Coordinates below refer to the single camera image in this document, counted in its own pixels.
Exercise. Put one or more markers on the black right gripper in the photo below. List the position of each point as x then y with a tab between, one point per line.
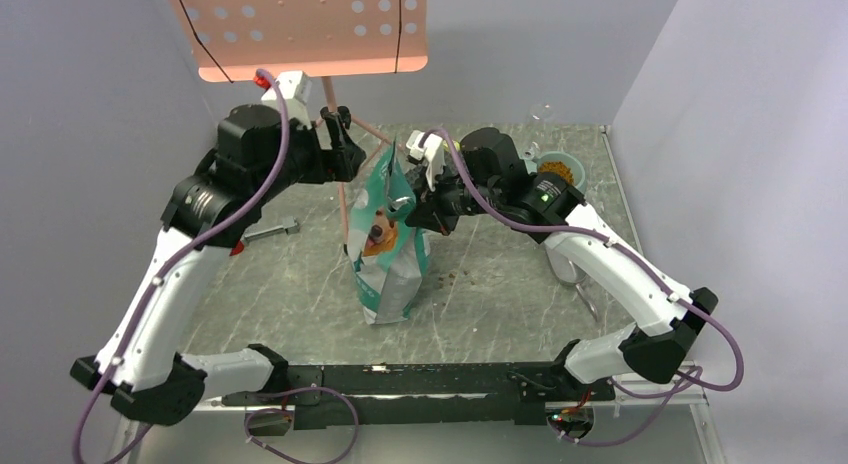
429	211

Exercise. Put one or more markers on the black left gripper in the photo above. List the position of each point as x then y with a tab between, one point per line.
339	163

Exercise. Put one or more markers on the green pet food bag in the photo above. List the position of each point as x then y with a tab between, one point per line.
388	257

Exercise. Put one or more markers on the metal food scoop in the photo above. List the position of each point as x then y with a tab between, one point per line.
569	274

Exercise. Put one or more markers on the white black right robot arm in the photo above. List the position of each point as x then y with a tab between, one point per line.
484	173

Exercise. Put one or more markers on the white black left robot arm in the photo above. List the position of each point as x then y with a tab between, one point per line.
257	154

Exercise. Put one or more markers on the teal double pet bowl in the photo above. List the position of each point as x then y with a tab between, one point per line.
532	156

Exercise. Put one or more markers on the spilled kibble on table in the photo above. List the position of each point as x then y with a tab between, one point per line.
459	280

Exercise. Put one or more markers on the red grey brick hammer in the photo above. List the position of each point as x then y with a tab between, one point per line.
289	225

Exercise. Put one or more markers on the brown kibble in bowl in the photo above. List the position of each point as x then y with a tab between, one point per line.
558	168

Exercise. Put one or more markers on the pink music stand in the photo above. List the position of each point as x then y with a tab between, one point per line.
231	39

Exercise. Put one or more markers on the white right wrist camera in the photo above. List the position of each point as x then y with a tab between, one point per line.
430	151

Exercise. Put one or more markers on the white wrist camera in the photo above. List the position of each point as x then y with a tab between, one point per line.
430	151
287	94

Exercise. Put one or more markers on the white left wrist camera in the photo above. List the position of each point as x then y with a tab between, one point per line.
287	94

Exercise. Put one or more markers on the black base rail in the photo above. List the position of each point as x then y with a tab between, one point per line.
519	392

